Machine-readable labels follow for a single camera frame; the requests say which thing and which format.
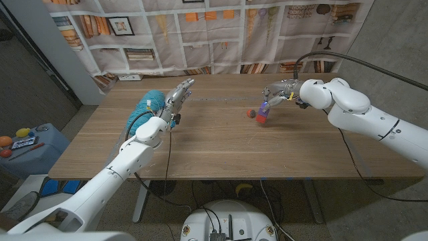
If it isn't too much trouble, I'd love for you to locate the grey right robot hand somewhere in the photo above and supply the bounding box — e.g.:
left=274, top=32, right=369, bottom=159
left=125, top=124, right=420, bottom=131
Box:
left=262, top=79, right=305, bottom=113

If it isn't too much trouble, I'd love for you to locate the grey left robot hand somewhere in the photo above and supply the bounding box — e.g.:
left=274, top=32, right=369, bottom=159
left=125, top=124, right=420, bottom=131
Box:
left=156, top=78, right=196, bottom=123

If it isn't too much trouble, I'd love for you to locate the yellow toy banana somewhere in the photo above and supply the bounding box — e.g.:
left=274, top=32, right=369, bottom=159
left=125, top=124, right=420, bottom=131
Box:
left=235, top=183, right=254, bottom=197

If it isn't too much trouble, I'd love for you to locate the teal yarn skein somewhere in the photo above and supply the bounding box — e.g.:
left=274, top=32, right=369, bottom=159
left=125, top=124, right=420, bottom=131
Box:
left=125, top=89, right=167, bottom=137

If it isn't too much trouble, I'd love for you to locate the white power strip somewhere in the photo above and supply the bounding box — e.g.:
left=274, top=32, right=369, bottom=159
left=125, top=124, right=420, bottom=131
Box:
left=117, top=74, right=144, bottom=82

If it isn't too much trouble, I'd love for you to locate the printed bookshelf backdrop cloth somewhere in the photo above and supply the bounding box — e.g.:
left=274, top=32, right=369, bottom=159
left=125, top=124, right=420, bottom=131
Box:
left=42, top=0, right=375, bottom=90

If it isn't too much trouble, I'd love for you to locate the black round floor disc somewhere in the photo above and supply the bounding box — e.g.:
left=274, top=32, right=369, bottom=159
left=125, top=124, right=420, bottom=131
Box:
left=150, top=180, right=177, bottom=197

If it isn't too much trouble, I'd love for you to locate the white table leg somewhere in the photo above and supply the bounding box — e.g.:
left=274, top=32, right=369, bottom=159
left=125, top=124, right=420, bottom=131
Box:
left=132, top=179, right=151, bottom=224

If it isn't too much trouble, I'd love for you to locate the grey table leg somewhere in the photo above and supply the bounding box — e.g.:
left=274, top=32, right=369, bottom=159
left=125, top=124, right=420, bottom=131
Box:
left=302, top=179, right=325, bottom=224

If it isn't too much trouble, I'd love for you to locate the white robot mobile base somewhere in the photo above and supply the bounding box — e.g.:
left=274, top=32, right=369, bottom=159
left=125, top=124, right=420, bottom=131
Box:
left=179, top=199, right=278, bottom=241

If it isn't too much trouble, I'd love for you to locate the black antenna module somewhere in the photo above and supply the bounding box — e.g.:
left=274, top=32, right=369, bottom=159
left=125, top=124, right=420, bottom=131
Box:
left=209, top=214, right=235, bottom=241

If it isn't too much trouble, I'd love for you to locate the grey-blue padded stool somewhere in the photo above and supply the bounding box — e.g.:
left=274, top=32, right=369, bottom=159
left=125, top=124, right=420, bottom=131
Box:
left=0, top=123, right=72, bottom=180

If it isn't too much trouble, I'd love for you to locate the smartphone with colourful screen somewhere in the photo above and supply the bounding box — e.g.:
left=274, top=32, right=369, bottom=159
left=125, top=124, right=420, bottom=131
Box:
left=10, top=136, right=40, bottom=151

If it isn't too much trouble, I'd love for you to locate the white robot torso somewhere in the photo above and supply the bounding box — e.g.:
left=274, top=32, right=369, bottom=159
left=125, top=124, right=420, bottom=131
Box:
left=0, top=231, right=136, bottom=241

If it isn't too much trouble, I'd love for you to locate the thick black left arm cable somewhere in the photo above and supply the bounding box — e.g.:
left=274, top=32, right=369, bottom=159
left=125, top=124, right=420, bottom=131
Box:
left=124, top=110, right=193, bottom=215

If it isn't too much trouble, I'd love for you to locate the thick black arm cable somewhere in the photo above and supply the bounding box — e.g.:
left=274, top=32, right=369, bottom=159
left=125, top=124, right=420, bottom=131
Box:
left=293, top=51, right=428, bottom=92
left=124, top=110, right=193, bottom=215

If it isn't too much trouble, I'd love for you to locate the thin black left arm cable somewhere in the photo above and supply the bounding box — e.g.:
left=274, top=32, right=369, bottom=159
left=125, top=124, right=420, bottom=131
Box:
left=164, top=129, right=173, bottom=183

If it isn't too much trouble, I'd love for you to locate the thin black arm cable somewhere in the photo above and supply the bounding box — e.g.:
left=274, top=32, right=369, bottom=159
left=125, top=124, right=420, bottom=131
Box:
left=164, top=129, right=173, bottom=183
left=322, top=108, right=428, bottom=203

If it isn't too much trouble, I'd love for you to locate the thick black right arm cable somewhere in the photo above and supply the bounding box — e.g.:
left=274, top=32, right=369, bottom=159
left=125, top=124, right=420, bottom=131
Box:
left=293, top=51, right=428, bottom=92

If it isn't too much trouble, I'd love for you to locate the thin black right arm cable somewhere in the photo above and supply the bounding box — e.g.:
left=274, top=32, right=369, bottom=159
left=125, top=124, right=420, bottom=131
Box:
left=322, top=108, right=428, bottom=203

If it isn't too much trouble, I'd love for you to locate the grey floor cable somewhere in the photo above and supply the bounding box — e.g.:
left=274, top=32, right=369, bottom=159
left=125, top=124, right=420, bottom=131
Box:
left=259, top=180, right=296, bottom=241

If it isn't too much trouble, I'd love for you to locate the red-handled screwdriver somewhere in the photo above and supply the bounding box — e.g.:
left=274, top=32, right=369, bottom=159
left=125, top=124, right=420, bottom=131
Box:
left=8, top=142, right=45, bottom=161

